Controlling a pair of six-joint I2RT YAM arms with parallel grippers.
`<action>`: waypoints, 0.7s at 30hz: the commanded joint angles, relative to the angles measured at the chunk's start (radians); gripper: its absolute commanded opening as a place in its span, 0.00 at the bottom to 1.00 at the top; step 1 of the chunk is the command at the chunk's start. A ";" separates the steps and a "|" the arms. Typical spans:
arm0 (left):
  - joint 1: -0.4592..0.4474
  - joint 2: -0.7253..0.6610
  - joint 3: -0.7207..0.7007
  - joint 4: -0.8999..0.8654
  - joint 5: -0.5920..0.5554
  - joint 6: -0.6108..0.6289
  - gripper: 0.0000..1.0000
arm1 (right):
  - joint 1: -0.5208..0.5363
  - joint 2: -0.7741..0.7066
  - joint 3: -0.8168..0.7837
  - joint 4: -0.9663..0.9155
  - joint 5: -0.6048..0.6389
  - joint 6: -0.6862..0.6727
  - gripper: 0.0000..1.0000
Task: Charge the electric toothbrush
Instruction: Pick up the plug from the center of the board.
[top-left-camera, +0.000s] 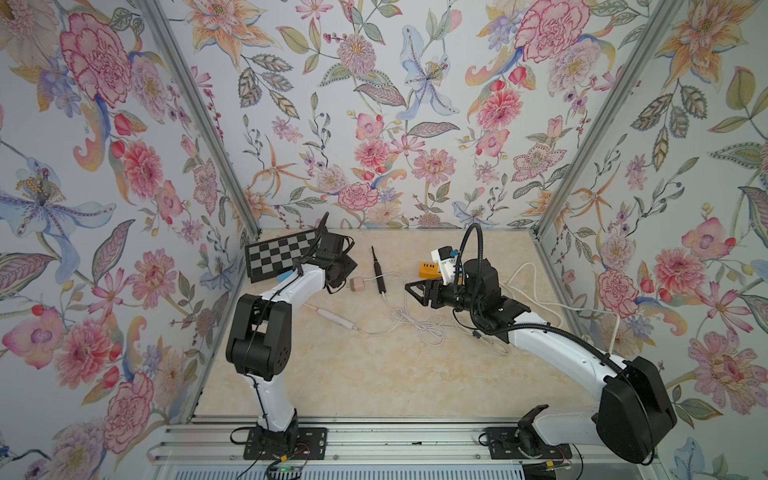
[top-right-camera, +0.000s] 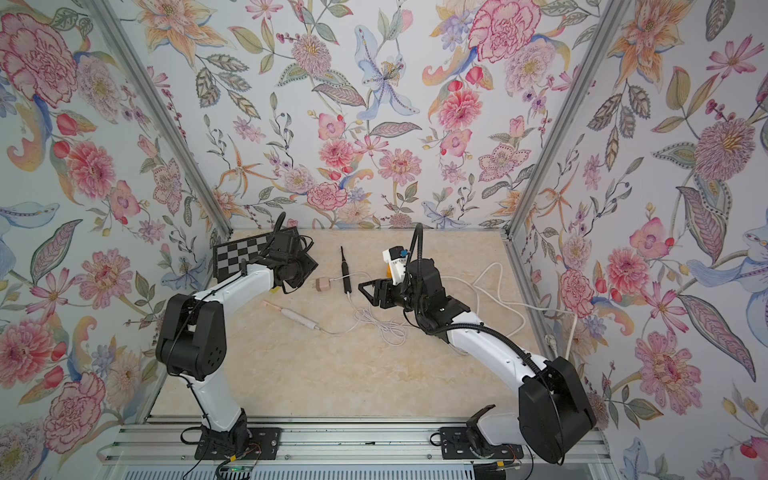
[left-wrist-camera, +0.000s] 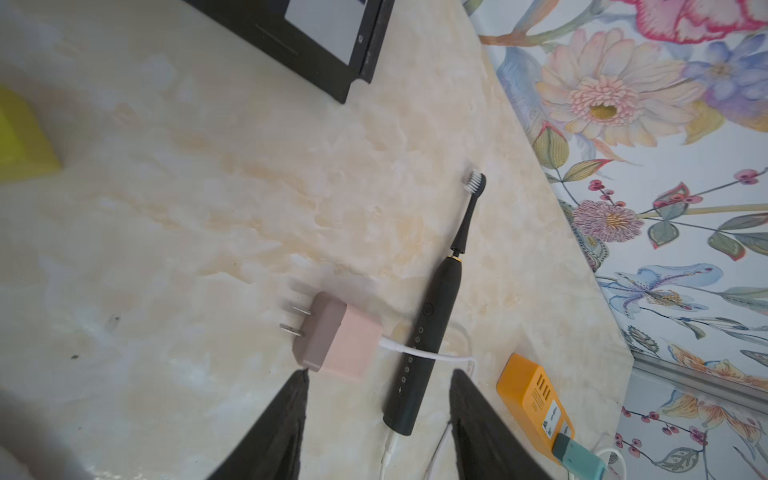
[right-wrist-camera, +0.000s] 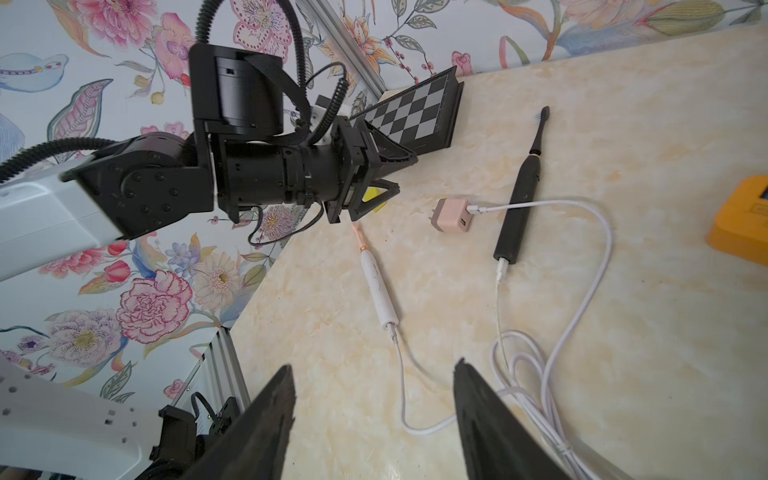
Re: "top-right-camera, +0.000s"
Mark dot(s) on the black white checkerboard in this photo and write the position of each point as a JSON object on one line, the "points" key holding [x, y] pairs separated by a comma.
{"points": [[230, 255]]}

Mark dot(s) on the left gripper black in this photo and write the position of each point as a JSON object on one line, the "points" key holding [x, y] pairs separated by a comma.
{"points": [[309, 264]]}

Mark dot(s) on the white pink electric toothbrush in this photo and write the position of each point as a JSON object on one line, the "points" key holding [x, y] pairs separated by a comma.
{"points": [[292, 315]]}

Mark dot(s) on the pink USB charger block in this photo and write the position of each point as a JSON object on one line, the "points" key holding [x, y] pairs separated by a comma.
{"points": [[323, 284]]}

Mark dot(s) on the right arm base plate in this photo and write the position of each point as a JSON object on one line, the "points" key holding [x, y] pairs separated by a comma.
{"points": [[463, 443]]}

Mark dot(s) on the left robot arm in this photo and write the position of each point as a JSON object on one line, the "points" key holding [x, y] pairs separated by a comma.
{"points": [[192, 343]]}

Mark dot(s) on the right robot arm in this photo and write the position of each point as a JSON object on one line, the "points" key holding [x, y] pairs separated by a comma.
{"points": [[553, 412]]}

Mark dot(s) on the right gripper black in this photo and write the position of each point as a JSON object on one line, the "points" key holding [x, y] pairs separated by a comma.
{"points": [[381, 283]]}

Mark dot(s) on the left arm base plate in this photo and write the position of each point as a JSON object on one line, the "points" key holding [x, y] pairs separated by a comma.
{"points": [[256, 444]]}

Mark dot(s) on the black electric toothbrush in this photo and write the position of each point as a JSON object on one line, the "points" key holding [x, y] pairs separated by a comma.
{"points": [[346, 278]]}

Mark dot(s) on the aluminium mounting rail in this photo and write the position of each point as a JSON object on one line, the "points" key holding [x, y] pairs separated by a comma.
{"points": [[302, 441]]}

